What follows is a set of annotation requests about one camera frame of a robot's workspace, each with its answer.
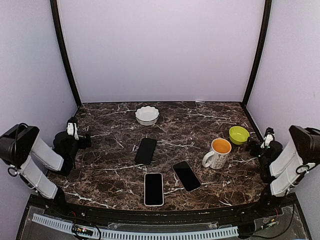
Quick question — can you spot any clear phone case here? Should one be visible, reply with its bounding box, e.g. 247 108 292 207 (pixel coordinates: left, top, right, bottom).
171 160 202 193

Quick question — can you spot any black frame post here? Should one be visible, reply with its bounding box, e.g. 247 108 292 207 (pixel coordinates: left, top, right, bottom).
49 0 82 108
241 0 272 109

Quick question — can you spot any white patterned mug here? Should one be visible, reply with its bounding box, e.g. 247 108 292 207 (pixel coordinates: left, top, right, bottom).
202 138 232 170

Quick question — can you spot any green bowl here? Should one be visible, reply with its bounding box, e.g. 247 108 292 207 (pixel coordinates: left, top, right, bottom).
229 126 250 145

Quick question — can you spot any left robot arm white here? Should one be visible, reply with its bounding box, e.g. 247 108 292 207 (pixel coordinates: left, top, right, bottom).
0 122 92 218

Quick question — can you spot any green circuit board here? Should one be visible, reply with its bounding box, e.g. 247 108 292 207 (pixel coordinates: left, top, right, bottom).
71 224 94 238

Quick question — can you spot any pink phone case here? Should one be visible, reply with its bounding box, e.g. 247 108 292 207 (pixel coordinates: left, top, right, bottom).
143 172 165 207

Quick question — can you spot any white slotted cable duct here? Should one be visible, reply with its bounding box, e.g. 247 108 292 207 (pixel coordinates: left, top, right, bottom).
31 213 239 240

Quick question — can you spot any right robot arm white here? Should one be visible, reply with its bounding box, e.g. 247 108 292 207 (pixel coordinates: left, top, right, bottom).
245 125 320 217

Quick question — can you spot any black frame post left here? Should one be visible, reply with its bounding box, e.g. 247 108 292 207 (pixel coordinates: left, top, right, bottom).
49 0 82 108

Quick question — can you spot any black frame post right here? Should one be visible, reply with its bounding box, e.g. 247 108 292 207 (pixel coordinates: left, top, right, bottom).
241 0 272 109

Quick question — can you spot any black phone case with ring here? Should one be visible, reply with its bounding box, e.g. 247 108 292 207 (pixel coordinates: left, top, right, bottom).
134 137 158 166

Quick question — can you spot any black front rail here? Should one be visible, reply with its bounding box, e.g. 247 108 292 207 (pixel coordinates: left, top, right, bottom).
38 193 302 228

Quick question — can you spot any white scalloped ceramic bowl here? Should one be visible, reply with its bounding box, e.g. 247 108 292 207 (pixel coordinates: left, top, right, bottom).
135 105 160 126

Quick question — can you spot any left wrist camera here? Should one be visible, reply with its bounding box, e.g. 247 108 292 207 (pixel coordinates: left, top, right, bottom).
66 117 79 140

